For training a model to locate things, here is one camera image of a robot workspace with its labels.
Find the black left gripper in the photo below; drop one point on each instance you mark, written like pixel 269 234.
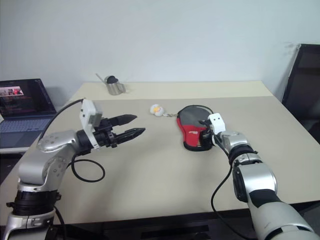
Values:
pixel 105 136

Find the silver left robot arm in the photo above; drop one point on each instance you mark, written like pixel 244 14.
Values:
pixel 32 167

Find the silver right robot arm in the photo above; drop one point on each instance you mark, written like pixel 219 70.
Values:
pixel 257 175

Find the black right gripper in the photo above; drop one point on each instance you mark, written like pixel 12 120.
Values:
pixel 205 136

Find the open dark laptop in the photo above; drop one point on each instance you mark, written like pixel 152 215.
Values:
pixel 22 125

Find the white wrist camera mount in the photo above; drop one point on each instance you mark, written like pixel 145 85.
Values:
pixel 217 122
pixel 87 110

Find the red black grey paddle case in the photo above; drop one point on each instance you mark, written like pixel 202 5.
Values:
pixel 191 132

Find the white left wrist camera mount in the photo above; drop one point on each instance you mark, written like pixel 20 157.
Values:
pixel 87 110

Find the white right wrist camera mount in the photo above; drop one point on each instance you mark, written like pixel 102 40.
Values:
pixel 217 122

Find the black rounded object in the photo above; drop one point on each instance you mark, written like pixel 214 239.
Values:
pixel 111 80

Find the small steel watering can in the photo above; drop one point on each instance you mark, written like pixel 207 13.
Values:
pixel 115 88

